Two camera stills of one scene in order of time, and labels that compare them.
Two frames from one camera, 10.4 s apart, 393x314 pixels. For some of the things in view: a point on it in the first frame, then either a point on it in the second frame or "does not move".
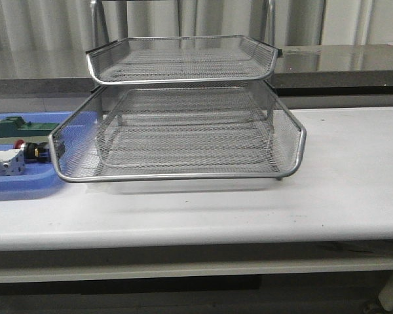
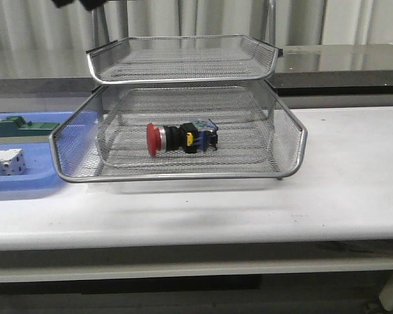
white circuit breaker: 6,163 does not move
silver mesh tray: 153,133 does not move
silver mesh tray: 167,59 does not move
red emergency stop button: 35,152 to 189,137
